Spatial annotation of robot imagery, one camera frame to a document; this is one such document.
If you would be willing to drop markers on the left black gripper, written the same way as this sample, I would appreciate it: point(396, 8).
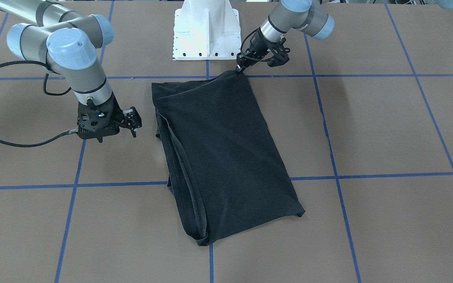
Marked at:
point(257, 45)

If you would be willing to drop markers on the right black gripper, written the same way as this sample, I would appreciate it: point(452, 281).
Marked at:
point(115, 111)

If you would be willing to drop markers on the black graphic t-shirt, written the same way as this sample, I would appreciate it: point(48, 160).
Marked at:
point(225, 171)

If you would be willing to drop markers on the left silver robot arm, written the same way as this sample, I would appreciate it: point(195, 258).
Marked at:
point(306, 16)

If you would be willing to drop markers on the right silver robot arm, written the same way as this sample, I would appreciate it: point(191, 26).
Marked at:
point(65, 43)

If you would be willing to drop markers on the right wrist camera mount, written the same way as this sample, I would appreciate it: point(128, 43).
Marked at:
point(86, 121)

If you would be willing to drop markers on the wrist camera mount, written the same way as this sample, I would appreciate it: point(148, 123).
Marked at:
point(86, 121)
point(280, 53)

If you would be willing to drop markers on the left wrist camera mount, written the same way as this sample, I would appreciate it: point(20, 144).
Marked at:
point(280, 53)

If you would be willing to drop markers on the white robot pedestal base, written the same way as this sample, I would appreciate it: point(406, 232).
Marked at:
point(206, 30)

